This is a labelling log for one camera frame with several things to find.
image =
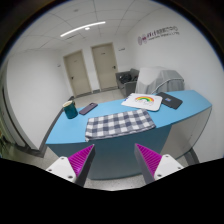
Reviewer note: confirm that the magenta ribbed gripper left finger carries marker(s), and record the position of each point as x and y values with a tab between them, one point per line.
74	168

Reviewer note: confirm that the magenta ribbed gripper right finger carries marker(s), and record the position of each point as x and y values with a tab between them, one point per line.
153	165

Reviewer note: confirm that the blue white checkered towel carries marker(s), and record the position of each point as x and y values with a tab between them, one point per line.
118	124

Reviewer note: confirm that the teal green mug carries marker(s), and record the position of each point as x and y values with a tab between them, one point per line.
70	109

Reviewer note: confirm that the dark purple smartphone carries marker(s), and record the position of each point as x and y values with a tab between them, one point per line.
88	108

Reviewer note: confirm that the white rainbow board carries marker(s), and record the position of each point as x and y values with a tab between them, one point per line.
143	101

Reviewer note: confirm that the black notebook tablet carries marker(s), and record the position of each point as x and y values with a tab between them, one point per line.
170	101

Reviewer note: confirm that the grey cloth covered furniture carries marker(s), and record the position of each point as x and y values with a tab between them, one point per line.
157	79

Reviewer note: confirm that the grey armchair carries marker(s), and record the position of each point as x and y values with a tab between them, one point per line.
126	81

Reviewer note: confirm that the left beige door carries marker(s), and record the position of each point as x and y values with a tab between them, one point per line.
77	73

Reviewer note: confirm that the beige door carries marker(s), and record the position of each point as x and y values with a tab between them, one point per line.
106	65
77	73

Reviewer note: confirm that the right beige door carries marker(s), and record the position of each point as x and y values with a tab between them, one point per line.
106	65

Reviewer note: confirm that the long ceiling light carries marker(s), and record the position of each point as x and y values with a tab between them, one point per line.
82	27

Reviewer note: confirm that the wall logo sign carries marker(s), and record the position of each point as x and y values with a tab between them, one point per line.
158	33

